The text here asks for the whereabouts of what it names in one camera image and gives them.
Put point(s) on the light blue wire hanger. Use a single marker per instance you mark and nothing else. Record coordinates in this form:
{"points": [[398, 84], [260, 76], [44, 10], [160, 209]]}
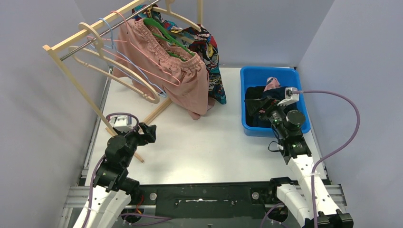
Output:
{"points": [[126, 59]]}

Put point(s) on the wooden clothes rack frame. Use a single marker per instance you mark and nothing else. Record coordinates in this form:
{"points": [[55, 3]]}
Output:
{"points": [[67, 72]]}

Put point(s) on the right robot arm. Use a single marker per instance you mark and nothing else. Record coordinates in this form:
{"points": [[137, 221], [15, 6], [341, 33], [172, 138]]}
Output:
{"points": [[313, 206]]}

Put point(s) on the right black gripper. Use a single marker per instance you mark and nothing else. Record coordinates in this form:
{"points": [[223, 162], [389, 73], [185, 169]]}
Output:
{"points": [[268, 104]]}

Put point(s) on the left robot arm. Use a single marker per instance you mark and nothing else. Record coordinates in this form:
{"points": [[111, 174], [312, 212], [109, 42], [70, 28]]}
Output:
{"points": [[111, 189]]}

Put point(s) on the black mesh shorts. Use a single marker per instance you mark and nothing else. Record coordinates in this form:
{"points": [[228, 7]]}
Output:
{"points": [[253, 94]]}

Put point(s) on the aluminium table frame rail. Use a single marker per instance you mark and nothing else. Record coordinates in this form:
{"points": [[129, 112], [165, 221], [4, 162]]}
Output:
{"points": [[67, 212]]}

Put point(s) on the beige hanger at back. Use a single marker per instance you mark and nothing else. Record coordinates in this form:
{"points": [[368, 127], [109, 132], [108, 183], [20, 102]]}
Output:
{"points": [[168, 11]]}

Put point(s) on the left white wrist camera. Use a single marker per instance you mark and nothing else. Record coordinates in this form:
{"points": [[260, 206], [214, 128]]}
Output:
{"points": [[122, 123]]}

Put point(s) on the colourful comic print shorts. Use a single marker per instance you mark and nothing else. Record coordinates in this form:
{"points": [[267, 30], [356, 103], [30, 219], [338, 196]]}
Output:
{"points": [[201, 42]]}

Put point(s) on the blue plastic bin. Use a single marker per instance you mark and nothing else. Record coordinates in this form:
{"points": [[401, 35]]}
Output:
{"points": [[252, 76]]}

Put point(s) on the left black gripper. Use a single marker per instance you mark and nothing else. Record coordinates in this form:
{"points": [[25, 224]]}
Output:
{"points": [[143, 135]]}

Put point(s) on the metal hanging rod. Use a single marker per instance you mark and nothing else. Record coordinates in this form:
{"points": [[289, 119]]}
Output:
{"points": [[83, 33]]}

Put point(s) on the navy blue shorts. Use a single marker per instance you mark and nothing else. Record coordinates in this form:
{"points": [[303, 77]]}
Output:
{"points": [[276, 93]]}

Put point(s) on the dusty pink shorts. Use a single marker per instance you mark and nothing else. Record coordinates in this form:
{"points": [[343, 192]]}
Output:
{"points": [[184, 78]]}

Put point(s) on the pink shark print shorts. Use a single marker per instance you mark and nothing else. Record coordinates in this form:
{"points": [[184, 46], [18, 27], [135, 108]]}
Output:
{"points": [[272, 83]]}

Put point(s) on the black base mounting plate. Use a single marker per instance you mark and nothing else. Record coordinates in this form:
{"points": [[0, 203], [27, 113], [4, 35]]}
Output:
{"points": [[206, 200]]}

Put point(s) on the green plastic hanger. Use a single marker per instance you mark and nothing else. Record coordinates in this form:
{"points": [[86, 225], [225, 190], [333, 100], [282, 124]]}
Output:
{"points": [[165, 35]]}

